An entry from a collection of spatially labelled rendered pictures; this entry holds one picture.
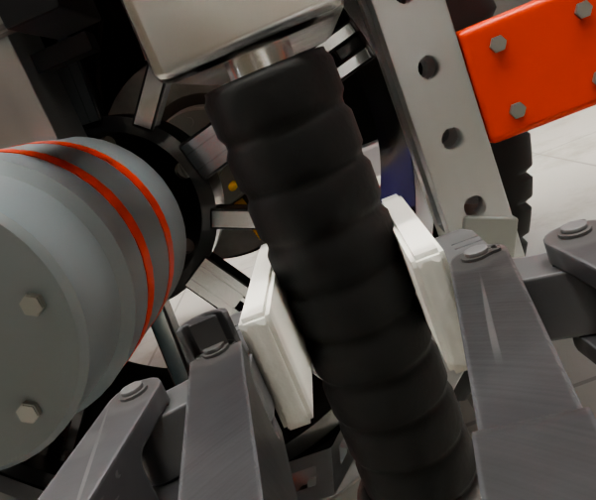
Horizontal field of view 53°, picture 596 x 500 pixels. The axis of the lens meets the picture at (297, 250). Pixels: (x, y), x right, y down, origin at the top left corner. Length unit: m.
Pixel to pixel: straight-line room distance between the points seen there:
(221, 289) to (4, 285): 0.27
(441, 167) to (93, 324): 0.22
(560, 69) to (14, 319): 0.32
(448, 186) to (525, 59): 0.08
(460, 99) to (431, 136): 0.03
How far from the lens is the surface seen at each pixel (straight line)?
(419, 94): 0.37
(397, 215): 0.17
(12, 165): 0.31
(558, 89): 0.40
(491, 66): 0.38
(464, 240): 0.16
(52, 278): 0.26
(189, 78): 0.16
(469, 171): 0.38
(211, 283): 0.50
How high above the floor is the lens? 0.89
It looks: 14 degrees down
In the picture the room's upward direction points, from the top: 22 degrees counter-clockwise
